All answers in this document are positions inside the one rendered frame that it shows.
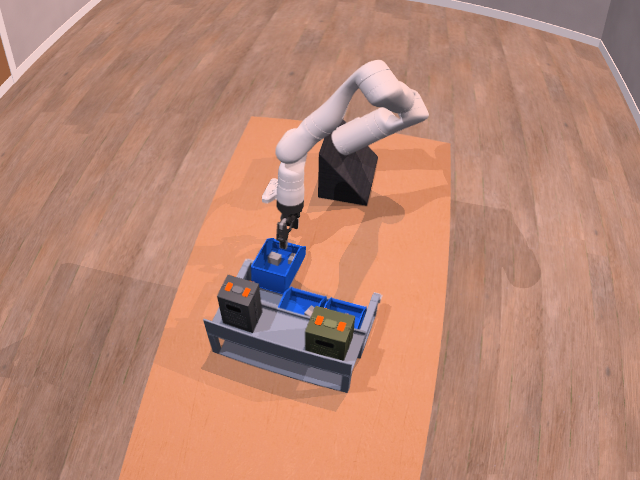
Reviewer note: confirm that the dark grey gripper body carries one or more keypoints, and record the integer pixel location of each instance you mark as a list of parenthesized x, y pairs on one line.
[(287, 211)]

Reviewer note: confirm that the dark grey tool case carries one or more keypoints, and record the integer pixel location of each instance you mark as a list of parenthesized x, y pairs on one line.
[(240, 303)]

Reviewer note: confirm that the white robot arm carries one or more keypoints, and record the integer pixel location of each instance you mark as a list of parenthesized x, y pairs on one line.
[(382, 89)]

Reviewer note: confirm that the blue bin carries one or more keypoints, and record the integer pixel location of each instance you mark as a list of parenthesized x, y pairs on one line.
[(276, 278), (348, 308), (299, 301)]

